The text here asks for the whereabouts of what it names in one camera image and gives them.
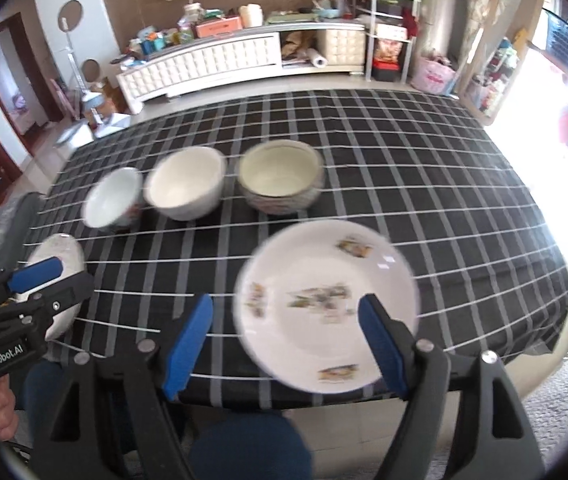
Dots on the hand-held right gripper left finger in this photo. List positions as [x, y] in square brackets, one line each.
[188, 350]

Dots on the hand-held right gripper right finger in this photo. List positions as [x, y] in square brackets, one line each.
[381, 350]

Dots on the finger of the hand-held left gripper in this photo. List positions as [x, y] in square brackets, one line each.
[36, 272]
[71, 290]

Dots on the small white plate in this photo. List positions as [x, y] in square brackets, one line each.
[61, 250]

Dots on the small white red-patterned bowl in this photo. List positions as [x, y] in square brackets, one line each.
[111, 205]

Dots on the large white printed plate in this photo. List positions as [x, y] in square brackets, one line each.
[289, 270]

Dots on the plain white bowl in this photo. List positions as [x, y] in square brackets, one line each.
[186, 185]

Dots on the beige floral bowl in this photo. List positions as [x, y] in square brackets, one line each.
[279, 172]

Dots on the person's blue trousers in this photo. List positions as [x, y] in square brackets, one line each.
[249, 447]

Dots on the black white checkered tablecloth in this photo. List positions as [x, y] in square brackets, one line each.
[414, 210]

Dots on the white tufted TV cabinet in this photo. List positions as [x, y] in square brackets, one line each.
[213, 57]

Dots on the pink printed bag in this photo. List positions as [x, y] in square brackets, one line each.
[431, 77]

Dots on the white paper roll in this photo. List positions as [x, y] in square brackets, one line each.
[316, 60]

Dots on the pink box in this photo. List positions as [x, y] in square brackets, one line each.
[218, 26]

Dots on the white plastic jug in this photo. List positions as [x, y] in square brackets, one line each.
[251, 15]

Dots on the teal plastic tray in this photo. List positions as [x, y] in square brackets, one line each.
[326, 11]

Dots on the white standing air conditioner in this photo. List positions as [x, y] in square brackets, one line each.
[434, 5]

